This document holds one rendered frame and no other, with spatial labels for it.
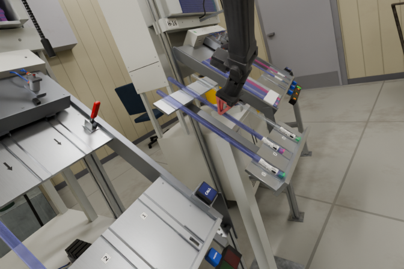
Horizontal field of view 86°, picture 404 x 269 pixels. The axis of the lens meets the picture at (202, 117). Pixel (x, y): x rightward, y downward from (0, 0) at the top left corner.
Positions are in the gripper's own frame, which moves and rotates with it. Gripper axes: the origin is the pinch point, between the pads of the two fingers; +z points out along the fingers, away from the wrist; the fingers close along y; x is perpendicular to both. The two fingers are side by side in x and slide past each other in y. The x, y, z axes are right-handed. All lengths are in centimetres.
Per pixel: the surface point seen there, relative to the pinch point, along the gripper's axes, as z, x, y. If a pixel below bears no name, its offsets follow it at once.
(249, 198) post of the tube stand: 28.4, 26.6, 0.6
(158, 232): 7.4, 9.6, 42.7
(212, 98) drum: 177, -93, -264
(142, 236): 7.1, 7.6, 45.6
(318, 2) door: -22, -21, -312
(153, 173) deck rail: 8.5, -2.1, 31.5
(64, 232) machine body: 66, -28, 46
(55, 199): 71, -47, 39
